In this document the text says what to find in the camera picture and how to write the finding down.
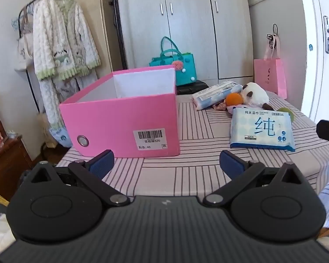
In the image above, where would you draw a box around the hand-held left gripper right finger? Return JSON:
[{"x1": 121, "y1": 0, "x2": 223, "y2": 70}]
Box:
[{"x1": 200, "y1": 150, "x2": 310, "y2": 207}]

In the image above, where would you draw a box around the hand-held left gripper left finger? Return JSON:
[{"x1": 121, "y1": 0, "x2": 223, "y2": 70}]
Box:
[{"x1": 25, "y1": 149, "x2": 131, "y2": 207}]

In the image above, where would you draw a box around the pink storage box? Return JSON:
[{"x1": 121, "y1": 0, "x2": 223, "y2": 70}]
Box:
[{"x1": 59, "y1": 65, "x2": 181, "y2": 158}]

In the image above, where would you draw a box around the blue white wet wipes packet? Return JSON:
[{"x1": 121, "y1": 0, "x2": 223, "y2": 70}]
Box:
[{"x1": 230, "y1": 107, "x2": 296, "y2": 152}]

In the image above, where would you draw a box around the green soft ball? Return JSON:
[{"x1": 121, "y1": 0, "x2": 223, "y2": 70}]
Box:
[{"x1": 280, "y1": 106, "x2": 295, "y2": 122}]

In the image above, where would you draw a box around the orange soft ball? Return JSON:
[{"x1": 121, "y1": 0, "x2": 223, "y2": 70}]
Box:
[{"x1": 225, "y1": 92, "x2": 244, "y2": 107}]

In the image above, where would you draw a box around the long blue white tissue pack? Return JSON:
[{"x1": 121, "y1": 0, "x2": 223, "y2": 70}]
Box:
[{"x1": 192, "y1": 80, "x2": 243, "y2": 110}]

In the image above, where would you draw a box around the white brown plush toy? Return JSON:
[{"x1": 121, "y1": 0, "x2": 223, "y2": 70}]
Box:
[{"x1": 240, "y1": 82, "x2": 275, "y2": 111}]

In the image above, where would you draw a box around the light blue cloth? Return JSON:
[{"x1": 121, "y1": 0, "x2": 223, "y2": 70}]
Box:
[{"x1": 48, "y1": 127, "x2": 73, "y2": 148}]

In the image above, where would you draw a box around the white door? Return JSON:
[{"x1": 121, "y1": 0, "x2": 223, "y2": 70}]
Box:
[{"x1": 299, "y1": 0, "x2": 329, "y2": 128}]

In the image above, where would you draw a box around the pale printed garment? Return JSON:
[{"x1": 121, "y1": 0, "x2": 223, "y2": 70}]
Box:
[{"x1": 40, "y1": 74, "x2": 80, "y2": 132}]

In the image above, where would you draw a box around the pink paper gift bag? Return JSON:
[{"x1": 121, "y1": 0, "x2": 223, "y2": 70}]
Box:
[{"x1": 254, "y1": 34, "x2": 287, "y2": 100}]

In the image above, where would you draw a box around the black suitcase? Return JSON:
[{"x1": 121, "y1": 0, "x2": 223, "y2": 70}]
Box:
[{"x1": 176, "y1": 80, "x2": 209, "y2": 95}]

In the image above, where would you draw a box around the brown wooden cabinet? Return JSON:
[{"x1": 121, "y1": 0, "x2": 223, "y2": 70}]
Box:
[{"x1": 0, "y1": 135, "x2": 33, "y2": 200}]

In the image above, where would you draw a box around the black clothes rack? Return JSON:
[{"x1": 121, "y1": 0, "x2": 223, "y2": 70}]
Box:
[{"x1": 18, "y1": 0, "x2": 72, "y2": 113}]

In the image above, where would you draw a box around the teal felt handbag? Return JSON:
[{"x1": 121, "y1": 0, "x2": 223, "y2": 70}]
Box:
[{"x1": 149, "y1": 36, "x2": 197, "y2": 86}]

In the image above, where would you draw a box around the white green fleece robe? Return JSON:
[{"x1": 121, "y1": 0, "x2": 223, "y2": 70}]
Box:
[{"x1": 33, "y1": 0, "x2": 101, "y2": 82}]

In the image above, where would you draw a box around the canvas tote bag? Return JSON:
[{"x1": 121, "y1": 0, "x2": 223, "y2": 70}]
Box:
[{"x1": 14, "y1": 16, "x2": 35, "y2": 72}]

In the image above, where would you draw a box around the grey wardrobe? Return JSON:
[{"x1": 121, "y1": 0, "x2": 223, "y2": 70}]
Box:
[{"x1": 112, "y1": 0, "x2": 254, "y2": 81}]

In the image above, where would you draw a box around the black looped cord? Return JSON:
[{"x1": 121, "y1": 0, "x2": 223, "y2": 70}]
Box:
[{"x1": 266, "y1": 24, "x2": 280, "y2": 50}]

